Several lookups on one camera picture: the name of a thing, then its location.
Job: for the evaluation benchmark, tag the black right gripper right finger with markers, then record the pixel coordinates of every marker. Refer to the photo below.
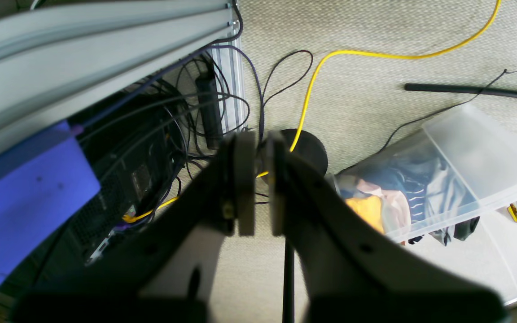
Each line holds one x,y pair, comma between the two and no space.
352,273

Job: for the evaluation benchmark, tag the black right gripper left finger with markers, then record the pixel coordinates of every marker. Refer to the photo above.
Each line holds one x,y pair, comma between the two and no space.
166,273

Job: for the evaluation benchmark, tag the black round stand base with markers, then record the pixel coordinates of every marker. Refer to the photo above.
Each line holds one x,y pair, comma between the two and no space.
308,148

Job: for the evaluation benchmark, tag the clear plastic storage bin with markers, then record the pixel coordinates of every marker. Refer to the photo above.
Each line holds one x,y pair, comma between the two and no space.
448,193

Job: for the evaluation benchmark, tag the blue foam block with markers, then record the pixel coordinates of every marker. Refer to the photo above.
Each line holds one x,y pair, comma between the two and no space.
44,180

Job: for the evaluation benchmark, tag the black power strip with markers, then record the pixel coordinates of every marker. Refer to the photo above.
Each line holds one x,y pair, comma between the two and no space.
210,113

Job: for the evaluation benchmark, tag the black tube on floor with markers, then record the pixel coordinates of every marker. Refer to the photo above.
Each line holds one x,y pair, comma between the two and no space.
419,87

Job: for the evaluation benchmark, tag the aluminium frame rail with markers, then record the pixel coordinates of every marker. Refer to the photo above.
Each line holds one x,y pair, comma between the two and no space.
56,61

